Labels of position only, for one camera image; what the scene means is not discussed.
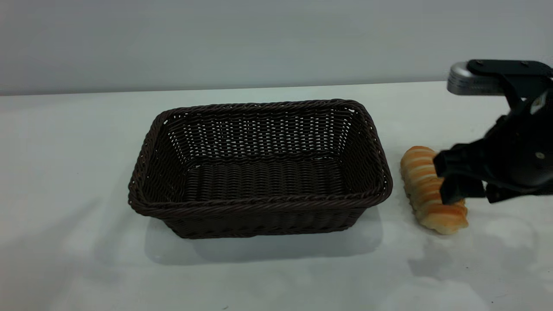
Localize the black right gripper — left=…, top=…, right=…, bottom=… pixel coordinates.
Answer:
left=433, top=89, right=553, bottom=205

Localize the striped orange bread roll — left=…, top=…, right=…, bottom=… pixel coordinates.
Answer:
left=400, top=146, right=469, bottom=236

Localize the dark brown wicker basket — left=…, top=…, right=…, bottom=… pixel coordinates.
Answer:
left=128, top=99, right=394, bottom=239

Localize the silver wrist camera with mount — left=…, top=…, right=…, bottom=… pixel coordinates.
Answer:
left=446, top=60, right=553, bottom=111

